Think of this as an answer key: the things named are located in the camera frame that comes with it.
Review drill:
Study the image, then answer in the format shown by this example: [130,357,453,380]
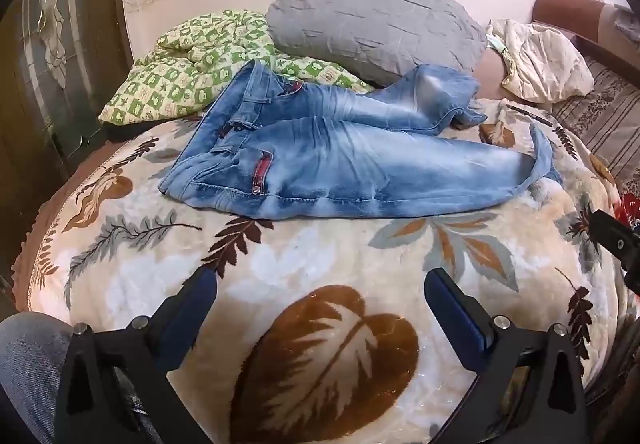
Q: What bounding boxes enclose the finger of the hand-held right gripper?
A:
[588,209,640,296]

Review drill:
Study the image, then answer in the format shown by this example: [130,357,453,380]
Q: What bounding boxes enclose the thin black stick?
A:
[505,104,555,127]

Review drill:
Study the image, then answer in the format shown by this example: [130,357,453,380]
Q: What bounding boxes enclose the green checkered quilt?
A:
[98,10,376,127]

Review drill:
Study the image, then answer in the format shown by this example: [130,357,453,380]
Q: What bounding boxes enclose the leaf print plush blanket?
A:
[11,97,632,444]

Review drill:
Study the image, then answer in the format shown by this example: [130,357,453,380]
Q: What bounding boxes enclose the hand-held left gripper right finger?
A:
[423,267,589,444]

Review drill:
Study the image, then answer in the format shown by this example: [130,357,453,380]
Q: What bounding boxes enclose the red basket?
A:
[620,193,640,227]

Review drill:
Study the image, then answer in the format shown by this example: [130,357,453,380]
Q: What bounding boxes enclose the light blue denim pants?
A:
[158,59,565,220]

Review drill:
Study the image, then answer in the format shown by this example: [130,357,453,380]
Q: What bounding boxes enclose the brown bolster cushion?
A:
[472,0,640,102]

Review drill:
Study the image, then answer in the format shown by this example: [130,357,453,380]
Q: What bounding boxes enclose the cream crumpled cloth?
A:
[486,18,596,104]

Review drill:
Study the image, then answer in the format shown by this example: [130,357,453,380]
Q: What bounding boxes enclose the striped patterned bedsheet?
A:
[550,55,640,197]

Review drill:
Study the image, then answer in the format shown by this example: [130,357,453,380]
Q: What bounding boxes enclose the grey pillow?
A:
[264,0,488,86]

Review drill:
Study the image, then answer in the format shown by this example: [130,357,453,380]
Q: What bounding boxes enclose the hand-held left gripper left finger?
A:
[54,268,219,444]

